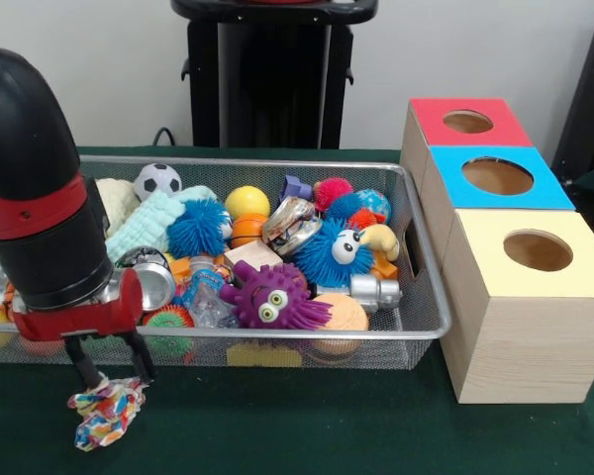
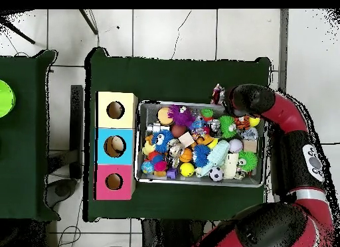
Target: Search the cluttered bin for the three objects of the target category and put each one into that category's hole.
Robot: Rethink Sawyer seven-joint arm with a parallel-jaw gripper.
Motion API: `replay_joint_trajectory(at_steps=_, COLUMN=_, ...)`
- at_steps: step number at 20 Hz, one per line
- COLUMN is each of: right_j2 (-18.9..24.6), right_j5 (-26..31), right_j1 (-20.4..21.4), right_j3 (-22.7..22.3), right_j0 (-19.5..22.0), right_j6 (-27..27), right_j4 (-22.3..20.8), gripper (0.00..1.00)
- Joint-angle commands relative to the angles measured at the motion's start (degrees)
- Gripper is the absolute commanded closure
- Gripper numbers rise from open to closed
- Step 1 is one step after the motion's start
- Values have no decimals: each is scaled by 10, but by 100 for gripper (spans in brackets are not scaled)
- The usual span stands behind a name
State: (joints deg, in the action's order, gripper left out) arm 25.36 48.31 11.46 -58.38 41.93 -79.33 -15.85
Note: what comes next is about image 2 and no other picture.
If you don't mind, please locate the purple spiky ball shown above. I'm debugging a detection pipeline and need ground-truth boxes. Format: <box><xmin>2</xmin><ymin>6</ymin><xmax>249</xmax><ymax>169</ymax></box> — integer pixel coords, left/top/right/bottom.
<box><xmin>167</xmin><ymin>104</ymin><xmax>197</xmax><ymax>129</ymax></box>

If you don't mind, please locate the multicoloured rope knot toy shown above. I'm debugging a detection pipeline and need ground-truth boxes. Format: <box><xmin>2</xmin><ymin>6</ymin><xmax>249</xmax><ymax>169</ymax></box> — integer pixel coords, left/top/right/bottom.
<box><xmin>211</xmin><ymin>82</ymin><xmax>226</xmax><ymax>106</ymax></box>

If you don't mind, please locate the clear mesh bin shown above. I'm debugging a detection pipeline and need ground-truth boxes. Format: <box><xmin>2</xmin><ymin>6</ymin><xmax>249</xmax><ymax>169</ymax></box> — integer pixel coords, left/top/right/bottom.
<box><xmin>136</xmin><ymin>100</ymin><xmax>269</xmax><ymax>189</ymax></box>

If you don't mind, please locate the wooden three-hole box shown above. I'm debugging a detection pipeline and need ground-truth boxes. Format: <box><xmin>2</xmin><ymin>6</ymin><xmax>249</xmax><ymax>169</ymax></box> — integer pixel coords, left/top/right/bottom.
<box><xmin>94</xmin><ymin>90</ymin><xmax>139</xmax><ymax>202</ymax></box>

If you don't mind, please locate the brown toy football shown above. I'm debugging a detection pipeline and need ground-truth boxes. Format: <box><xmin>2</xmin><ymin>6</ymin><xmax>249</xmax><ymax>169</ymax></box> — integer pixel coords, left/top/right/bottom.
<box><xmin>171</xmin><ymin>124</ymin><xmax>188</xmax><ymax>139</ymax></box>

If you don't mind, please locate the blue fuzzy monster toy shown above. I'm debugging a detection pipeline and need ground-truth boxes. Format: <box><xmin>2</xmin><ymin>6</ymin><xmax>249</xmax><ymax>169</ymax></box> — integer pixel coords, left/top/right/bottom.
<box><xmin>152</xmin><ymin>129</ymin><xmax>175</xmax><ymax>154</ymax></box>

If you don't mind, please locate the yellow ball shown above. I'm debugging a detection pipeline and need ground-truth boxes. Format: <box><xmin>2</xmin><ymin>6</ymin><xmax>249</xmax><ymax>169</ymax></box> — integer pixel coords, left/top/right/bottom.
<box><xmin>179</xmin><ymin>161</ymin><xmax>196</xmax><ymax>179</ymax></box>

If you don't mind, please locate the mint green knit cloth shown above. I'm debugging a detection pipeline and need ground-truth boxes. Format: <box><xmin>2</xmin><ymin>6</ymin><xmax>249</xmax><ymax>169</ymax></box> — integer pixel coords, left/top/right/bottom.
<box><xmin>199</xmin><ymin>139</ymin><xmax>230</xmax><ymax>178</ymax></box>

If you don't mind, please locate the dark green tablecloth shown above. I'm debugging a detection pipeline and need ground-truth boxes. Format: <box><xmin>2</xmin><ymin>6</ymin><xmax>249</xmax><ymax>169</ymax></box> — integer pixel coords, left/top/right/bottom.
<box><xmin>84</xmin><ymin>47</ymin><xmax>272</xmax><ymax>228</ymax></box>

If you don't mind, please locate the black and white soccer ball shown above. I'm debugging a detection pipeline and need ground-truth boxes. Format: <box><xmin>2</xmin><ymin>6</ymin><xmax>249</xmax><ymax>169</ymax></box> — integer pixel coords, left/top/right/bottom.
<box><xmin>209</xmin><ymin>167</ymin><xmax>225</xmax><ymax>183</ymax></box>

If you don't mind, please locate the cream knit cloth roll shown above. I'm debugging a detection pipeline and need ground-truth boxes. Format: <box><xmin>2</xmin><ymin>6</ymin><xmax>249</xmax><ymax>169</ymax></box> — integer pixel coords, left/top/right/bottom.
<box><xmin>223</xmin><ymin>153</ymin><xmax>240</xmax><ymax>180</ymax></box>

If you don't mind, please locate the orange tiger plush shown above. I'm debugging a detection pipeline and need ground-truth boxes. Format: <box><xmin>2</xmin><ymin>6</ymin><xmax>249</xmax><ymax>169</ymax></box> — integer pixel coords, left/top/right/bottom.
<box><xmin>235</xmin><ymin>116</ymin><xmax>252</xmax><ymax>131</ymax></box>

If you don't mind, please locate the green spiky ball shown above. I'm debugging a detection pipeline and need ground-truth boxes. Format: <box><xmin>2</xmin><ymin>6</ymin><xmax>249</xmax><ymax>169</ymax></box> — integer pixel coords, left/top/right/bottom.
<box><xmin>237</xmin><ymin>151</ymin><xmax>259</xmax><ymax>173</ymax></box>

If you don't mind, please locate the black upright bar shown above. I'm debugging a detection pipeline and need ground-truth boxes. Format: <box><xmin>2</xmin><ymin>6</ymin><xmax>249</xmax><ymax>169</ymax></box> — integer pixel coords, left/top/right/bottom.
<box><xmin>70</xmin><ymin>84</ymin><xmax>85</xmax><ymax>180</ymax></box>

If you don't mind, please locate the black tripod leg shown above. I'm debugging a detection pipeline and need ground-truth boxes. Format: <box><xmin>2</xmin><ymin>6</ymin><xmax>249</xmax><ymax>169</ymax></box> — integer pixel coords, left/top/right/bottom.
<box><xmin>0</xmin><ymin>15</ymin><xmax>36</xmax><ymax>45</ymax></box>
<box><xmin>79</xmin><ymin>9</ymin><xmax>99</xmax><ymax>35</ymax></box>

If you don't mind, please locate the green covered side table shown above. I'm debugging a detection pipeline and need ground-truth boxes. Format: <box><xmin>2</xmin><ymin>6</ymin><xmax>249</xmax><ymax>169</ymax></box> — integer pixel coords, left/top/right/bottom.
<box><xmin>0</xmin><ymin>49</ymin><xmax>59</xmax><ymax>222</ymax></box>

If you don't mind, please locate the lime green round object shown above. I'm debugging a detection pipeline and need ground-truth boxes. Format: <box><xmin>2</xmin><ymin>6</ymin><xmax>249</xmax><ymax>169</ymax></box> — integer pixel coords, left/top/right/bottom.
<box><xmin>0</xmin><ymin>79</ymin><xmax>17</xmax><ymax>120</ymax></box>

